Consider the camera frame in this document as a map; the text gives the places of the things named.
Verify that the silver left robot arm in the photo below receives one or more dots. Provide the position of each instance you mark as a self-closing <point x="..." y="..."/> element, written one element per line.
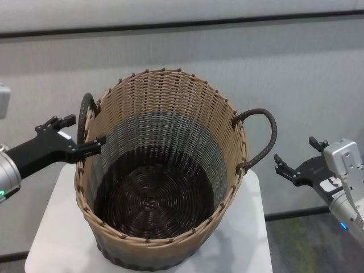
<point x="8" y="176"/>

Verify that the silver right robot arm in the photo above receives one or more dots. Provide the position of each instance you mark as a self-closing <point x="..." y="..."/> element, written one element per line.
<point x="344" y="162"/>

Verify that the white square pedestal table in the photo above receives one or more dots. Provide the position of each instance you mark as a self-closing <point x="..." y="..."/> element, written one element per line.
<point x="51" y="227"/>

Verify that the black whiteboard tray rail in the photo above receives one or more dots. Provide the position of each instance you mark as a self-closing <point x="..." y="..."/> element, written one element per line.
<point x="182" y="24"/>

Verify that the white wall whiteboard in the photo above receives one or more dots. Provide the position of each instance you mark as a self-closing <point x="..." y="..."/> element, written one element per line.
<point x="182" y="10"/>

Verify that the woven tan grey laundry basket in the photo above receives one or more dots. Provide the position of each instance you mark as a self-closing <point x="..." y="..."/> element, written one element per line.
<point x="159" y="185"/>

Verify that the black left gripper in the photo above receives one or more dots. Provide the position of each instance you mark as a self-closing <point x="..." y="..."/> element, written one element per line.
<point x="45" y="148"/>

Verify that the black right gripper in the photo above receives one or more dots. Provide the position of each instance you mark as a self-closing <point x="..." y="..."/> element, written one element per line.
<point x="315" y="173"/>

